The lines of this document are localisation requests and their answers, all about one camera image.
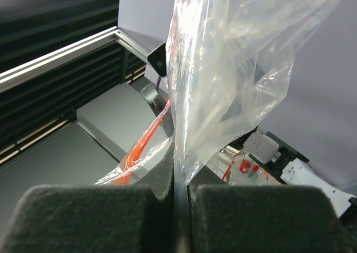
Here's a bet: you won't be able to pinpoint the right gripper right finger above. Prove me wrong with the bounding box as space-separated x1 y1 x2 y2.
187 168 353 252

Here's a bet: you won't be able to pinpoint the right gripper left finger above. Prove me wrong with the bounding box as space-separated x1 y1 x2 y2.
1 140 173 252

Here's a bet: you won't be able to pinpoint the clear zip top bag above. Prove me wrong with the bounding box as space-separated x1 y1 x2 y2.
94 0 354 187

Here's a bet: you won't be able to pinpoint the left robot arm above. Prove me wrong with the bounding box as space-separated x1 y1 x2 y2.
218 128 356 227

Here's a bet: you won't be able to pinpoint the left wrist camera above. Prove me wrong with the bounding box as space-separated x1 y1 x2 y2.
243 131 279 164

